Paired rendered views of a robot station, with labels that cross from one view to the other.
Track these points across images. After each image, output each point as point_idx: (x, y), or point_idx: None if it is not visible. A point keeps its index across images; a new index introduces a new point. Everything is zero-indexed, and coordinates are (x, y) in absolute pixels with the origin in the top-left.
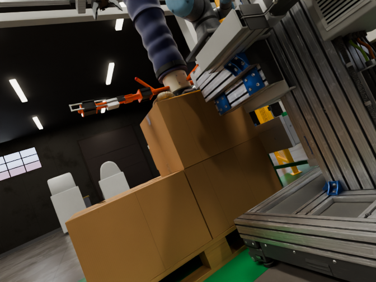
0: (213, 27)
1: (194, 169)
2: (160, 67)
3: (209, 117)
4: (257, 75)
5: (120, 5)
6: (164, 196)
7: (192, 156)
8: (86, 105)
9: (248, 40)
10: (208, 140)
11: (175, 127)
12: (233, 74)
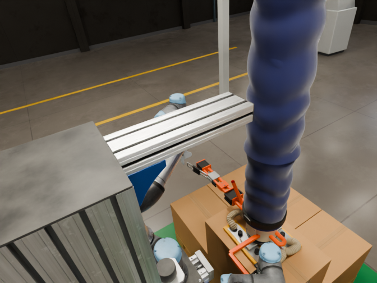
0: None
1: (213, 264)
2: (243, 200)
3: (234, 272)
4: None
5: (182, 161)
6: (197, 246)
7: (214, 261)
8: (194, 169)
9: None
10: (226, 273)
11: (210, 242)
12: None
